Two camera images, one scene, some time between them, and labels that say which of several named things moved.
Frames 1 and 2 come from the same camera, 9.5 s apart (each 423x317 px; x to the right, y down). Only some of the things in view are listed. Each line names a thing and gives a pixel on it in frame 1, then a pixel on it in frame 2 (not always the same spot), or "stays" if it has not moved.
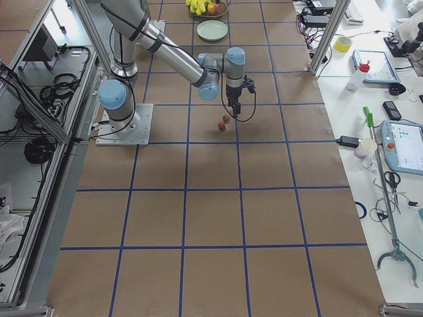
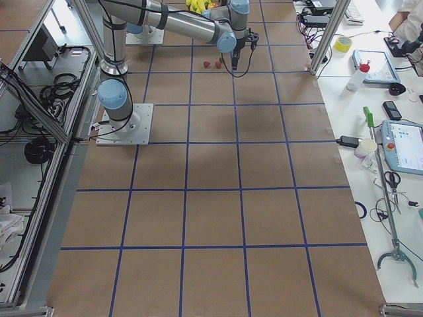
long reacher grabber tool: (395, 253) stays
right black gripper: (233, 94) -> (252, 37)
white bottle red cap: (357, 78) stays
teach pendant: (402, 144) stays
